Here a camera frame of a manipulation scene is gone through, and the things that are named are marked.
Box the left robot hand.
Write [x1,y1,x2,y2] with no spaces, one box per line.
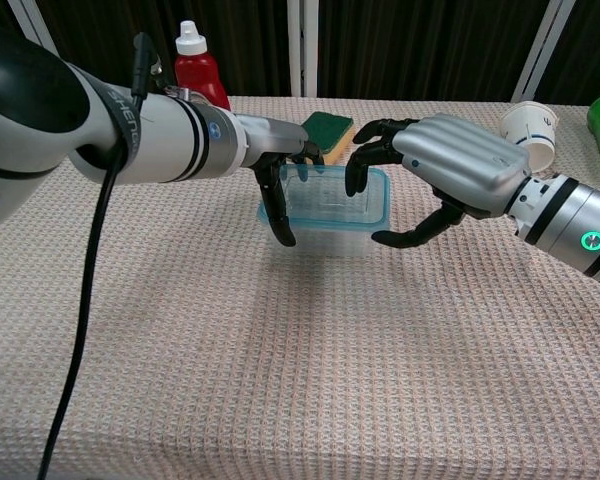
[237,113,327,248]

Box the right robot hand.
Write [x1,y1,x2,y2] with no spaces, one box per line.
[344,114,532,250]

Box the clear lid with blue rim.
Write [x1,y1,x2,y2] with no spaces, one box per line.
[256,164,392,237]

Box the translucent light blue plastic tray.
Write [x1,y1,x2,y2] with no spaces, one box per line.
[265,219,389,259]

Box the green and yellow sponge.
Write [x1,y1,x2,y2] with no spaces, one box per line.
[299,111,356,166]

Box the white paper cup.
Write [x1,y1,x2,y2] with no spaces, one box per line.
[501,101,560,175]

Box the red ketchup bottle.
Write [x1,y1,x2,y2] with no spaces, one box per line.
[173,19,231,112]

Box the pink waffle tablecloth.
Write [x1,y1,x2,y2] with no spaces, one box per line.
[0,94,600,480]

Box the white frame post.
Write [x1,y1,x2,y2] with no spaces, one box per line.
[9,0,60,57]
[286,0,320,99]
[510,0,577,104]

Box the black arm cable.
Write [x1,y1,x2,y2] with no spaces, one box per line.
[35,32,157,480]

